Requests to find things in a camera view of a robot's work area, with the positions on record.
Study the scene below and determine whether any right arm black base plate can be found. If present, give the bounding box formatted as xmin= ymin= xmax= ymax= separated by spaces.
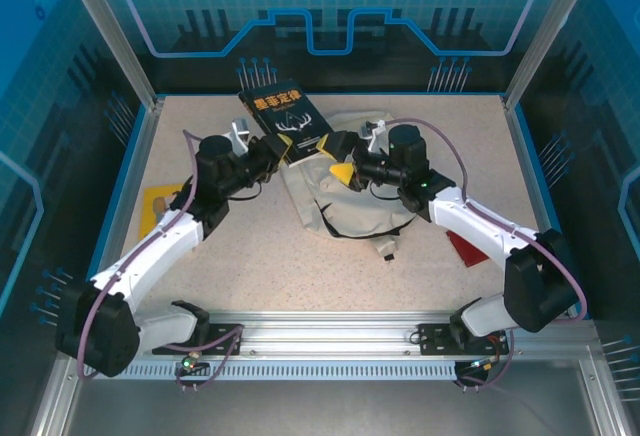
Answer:
xmin=417 ymin=323 xmax=510 ymax=356

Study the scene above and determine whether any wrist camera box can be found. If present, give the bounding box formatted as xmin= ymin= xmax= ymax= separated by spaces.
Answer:
xmin=230 ymin=115 xmax=254 ymax=150
xmin=358 ymin=119 xmax=390 ymax=155

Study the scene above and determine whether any slotted grey cable duct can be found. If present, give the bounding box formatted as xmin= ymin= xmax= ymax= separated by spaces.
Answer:
xmin=78 ymin=361 xmax=459 ymax=381

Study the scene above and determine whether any cream canvas backpack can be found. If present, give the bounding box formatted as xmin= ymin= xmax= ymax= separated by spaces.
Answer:
xmin=279 ymin=109 xmax=420 ymax=263

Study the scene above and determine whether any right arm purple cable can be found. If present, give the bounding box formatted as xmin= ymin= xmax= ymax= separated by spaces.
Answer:
xmin=384 ymin=116 xmax=589 ymax=393

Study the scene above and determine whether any black book with antler print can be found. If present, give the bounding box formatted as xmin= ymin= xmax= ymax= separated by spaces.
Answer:
xmin=237 ymin=77 xmax=335 ymax=170

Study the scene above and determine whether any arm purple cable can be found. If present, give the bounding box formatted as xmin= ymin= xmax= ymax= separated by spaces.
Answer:
xmin=74 ymin=128 xmax=246 ymax=393
xmin=384 ymin=116 xmax=589 ymax=393

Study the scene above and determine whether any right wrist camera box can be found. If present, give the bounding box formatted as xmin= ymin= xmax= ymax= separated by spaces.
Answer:
xmin=358 ymin=119 xmax=390 ymax=155

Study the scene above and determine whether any red flat card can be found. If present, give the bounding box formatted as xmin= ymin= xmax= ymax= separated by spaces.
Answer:
xmin=446 ymin=229 xmax=490 ymax=270

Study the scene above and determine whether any aluminium frame post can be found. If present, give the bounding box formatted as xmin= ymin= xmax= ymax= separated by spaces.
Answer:
xmin=502 ymin=0 xmax=601 ymax=112
xmin=53 ymin=0 xmax=166 ymax=112

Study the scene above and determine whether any blue table edge strip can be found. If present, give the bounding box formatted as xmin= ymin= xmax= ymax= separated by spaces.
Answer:
xmin=73 ymin=104 xmax=155 ymax=320
xmin=152 ymin=90 xmax=509 ymax=99
xmin=512 ymin=104 xmax=592 ymax=320

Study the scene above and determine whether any aluminium side rail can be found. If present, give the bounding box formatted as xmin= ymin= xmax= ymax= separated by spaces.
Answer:
xmin=501 ymin=95 xmax=572 ymax=318
xmin=82 ymin=97 xmax=166 ymax=320

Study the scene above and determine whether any aluminium mounting rail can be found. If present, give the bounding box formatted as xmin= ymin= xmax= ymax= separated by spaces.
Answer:
xmin=64 ymin=309 xmax=601 ymax=363

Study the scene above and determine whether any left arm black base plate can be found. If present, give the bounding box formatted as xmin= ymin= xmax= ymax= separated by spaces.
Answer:
xmin=152 ymin=323 xmax=245 ymax=356

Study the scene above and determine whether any yellow book with figure drawing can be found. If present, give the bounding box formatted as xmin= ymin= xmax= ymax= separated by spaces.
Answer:
xmin=139 ymin=183 xmax=187 ymax=242

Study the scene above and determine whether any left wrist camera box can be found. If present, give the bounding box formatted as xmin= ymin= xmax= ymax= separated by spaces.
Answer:
xmin=230 ymin=115 xmax=254 ymax=150

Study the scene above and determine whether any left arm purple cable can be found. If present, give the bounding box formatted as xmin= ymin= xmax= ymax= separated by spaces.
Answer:
xmin=74 ymin=128 xmax=246 ymax=393

